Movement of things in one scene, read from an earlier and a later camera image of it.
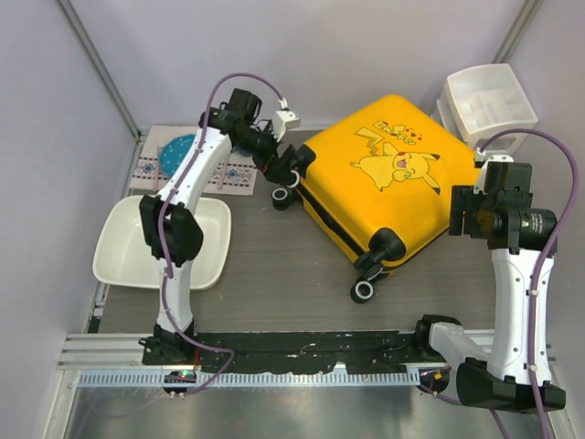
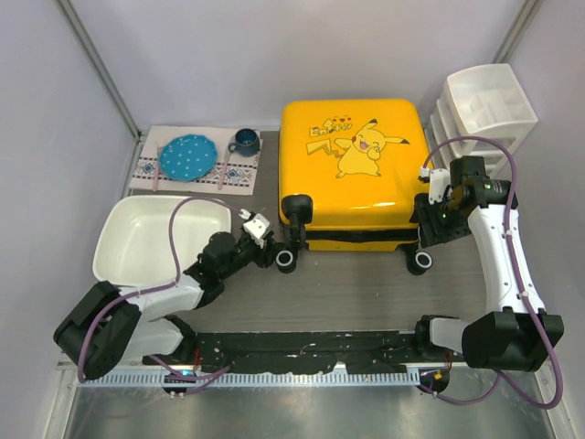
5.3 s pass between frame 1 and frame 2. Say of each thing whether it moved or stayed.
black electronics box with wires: stayed
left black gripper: moved
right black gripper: moved
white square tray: stayed
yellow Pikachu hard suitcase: moved
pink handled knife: stayed
